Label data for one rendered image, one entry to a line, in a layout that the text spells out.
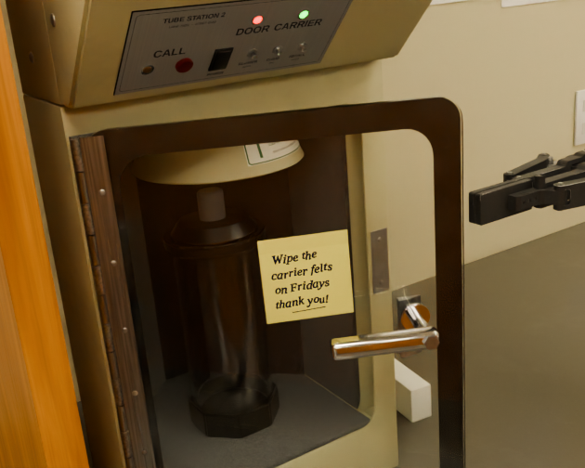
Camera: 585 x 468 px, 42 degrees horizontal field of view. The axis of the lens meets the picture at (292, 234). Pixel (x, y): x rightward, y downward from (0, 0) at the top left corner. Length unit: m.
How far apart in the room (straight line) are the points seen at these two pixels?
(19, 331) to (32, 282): 0.04
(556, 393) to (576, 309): 0.27
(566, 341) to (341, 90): 0.63
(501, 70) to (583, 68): 0.24
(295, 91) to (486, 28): 0.82
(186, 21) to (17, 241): 0.19
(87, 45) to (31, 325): 0.20
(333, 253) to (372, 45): 0.20
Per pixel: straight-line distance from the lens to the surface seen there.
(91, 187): 0.63
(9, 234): 0.54
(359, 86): 0.76
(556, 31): 1.65
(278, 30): 0.63
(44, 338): 0.57
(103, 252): 0.65
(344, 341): 0.63
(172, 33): 0.58
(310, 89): 0.73
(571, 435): 1.02
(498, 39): 1.53
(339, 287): 0.66
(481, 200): 0.73
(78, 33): 0.55
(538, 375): 1.14
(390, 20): 0.70
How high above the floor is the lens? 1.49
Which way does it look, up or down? 19 degrees down
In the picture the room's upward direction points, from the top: 5 degrees counter-clockwise
